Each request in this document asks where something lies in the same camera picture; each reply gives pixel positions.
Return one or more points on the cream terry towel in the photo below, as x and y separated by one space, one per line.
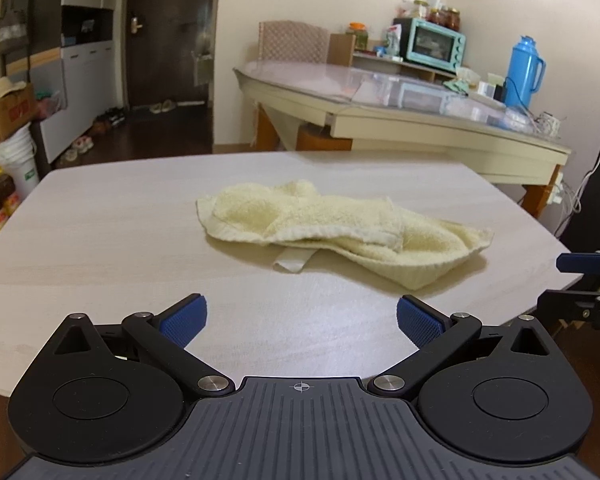
330 220

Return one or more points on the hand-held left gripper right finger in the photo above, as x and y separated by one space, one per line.
420 322

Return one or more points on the cardboard box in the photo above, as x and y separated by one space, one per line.
5 117

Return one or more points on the beige glass-topped dining table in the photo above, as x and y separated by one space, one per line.
430 130

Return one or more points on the brown shoe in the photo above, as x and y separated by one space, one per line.
101 125

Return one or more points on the metal box on door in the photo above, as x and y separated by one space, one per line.
203 67

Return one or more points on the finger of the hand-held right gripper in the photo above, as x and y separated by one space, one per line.
580 261
570 302

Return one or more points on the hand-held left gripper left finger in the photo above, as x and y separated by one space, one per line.
182 321

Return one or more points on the beige slipper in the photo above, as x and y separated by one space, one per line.
168 105
155 108

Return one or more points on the straw hat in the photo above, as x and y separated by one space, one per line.
2 89

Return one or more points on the blue thermos jug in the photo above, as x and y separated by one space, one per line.
522 75

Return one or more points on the black sneaker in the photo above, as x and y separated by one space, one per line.
115 116

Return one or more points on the green cloth with tissue pack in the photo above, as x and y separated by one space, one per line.
460 82

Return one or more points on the checkered fabric chair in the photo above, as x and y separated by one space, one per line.
292 42

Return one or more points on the grey hanging bag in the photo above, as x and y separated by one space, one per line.
12 25

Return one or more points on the orange-lidded jar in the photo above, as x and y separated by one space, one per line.
358 37

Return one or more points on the teal toaster oven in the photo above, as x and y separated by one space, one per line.
432 45

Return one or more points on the white plastic bucket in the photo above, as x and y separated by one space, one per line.
17 160

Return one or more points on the wooden desktop shelf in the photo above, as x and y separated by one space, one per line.
340 47

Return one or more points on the white and grey cabinet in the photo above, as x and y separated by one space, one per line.
80 90

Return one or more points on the red sauce jar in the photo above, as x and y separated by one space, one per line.
451 19

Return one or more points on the dark wooden door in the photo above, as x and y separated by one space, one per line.
165 50

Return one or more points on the black appliance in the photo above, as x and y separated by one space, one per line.
597 210

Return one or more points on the brown wooden stool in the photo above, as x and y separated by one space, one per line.
322 139

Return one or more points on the light sneaker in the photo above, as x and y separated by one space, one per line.
66 157
83 144

